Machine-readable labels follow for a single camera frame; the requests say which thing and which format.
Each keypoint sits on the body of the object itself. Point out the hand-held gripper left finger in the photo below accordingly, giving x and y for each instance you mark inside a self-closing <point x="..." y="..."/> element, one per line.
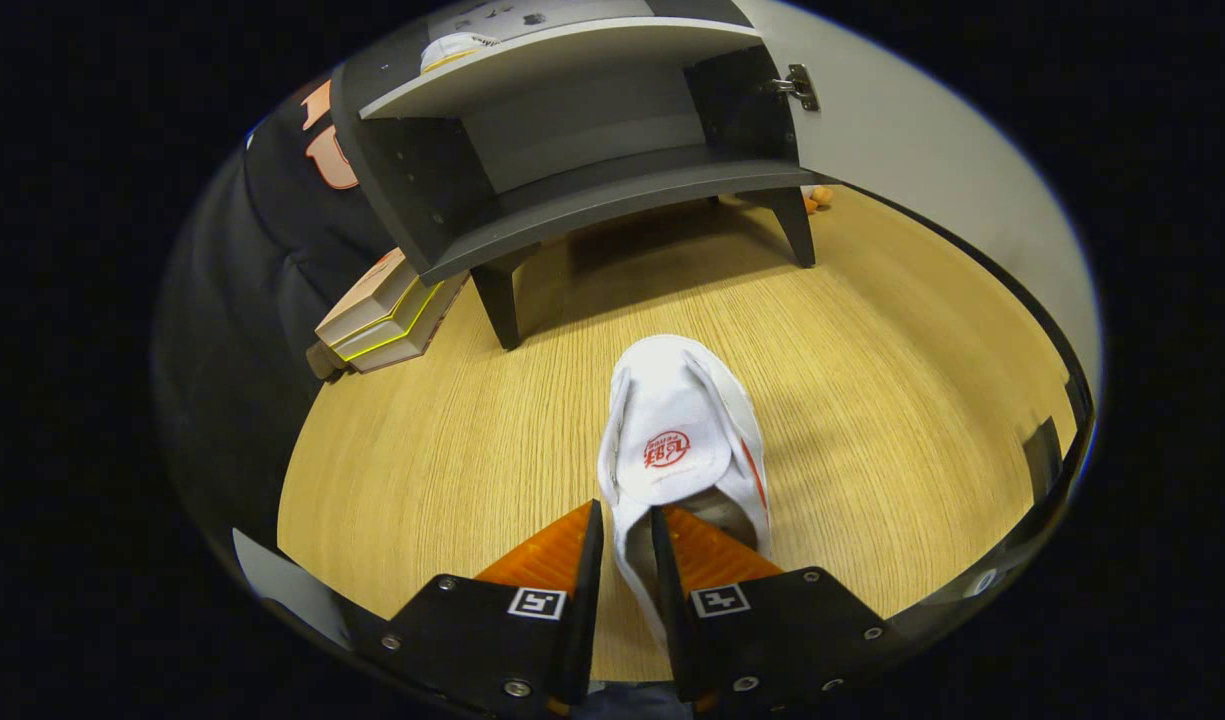
<point x="584" y="600"/>

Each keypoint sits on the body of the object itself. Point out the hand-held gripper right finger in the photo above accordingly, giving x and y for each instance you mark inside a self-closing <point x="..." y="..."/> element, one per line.
<point x="672" y="610"/>

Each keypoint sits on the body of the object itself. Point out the white canvas shoe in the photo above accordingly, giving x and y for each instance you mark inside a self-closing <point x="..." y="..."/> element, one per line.
<point x="452" y="48"/>
<point x="677" y="420"/>

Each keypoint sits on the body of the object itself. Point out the dark grey shoe cabinet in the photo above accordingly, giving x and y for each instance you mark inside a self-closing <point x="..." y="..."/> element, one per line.
<point x="572" y="200"/>

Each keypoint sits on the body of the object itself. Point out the metal door hinge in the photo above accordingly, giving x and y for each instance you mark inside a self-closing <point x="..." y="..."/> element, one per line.
<point x="800" y="88"/>

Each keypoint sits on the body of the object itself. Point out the yellow edged book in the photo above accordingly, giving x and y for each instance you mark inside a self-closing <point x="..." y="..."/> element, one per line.
<point x="412" y="335"/>

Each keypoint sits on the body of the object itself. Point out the small brown object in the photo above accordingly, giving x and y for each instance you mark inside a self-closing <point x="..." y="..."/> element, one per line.
<point x="324" y="362"/>

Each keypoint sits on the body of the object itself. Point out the black backdrop cloth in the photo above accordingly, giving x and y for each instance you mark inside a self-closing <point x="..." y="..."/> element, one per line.
<point x="232" y="350"/>

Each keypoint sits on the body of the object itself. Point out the small orange object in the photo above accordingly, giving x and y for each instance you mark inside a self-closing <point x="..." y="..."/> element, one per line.
<point x="820" y="196"/>

